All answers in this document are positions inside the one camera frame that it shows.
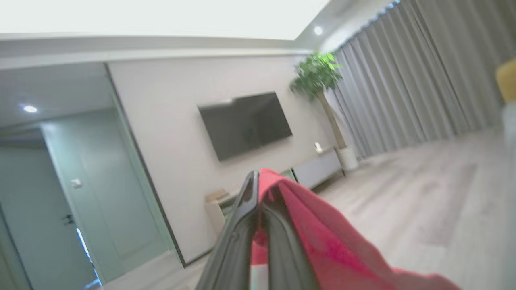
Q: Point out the low TV cabinet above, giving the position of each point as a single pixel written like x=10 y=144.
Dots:
x=318 y=169

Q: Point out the red garment with white sleeves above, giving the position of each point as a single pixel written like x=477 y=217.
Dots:
x=334 y=245

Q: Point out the green indoor tree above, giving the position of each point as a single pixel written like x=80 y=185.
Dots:
x=318 y=76

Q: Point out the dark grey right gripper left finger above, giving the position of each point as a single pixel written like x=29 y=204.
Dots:
x=236 y=245

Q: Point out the grey pleated curtain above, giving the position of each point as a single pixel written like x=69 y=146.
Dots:
x=423 y=72

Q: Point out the pale green room door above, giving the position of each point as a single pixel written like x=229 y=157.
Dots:
x=105 y=193

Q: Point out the white wall light switch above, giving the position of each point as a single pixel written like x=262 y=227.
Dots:
x=76 y=183

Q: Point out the yellow sofa back cushion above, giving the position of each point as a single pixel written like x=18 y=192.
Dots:
x=507 y=80

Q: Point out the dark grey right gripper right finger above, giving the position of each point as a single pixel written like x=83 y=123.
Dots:
x=286 y=253

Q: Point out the round recessed ceiling light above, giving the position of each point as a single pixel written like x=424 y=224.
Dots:
x=318 y=30
x=30 y=108

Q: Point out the black wall-mounted television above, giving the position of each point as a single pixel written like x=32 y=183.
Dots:
x=246 y=125

